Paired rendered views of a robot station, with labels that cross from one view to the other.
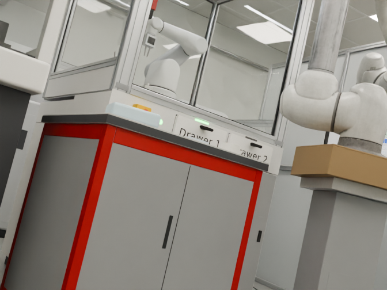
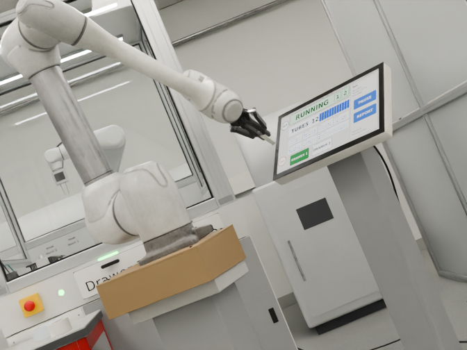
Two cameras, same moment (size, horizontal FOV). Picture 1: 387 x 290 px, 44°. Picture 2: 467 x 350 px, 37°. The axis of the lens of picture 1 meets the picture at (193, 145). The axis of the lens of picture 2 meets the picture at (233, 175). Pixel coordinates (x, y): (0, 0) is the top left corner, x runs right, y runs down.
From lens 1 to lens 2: 1.74 m
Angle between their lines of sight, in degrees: 26
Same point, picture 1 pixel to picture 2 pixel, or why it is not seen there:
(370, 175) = (149, 293)
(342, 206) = (165, 328)
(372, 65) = not seen: hidden behind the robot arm
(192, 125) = (96, 270)
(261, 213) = (258, 289)
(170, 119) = (70, 282)
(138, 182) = not seen: outside the picture
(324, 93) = (100, 209)
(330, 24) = (61, 132)
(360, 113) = (130, 214)
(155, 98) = (39, 276)
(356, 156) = (124, 283)
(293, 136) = not seen: hidden behind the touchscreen
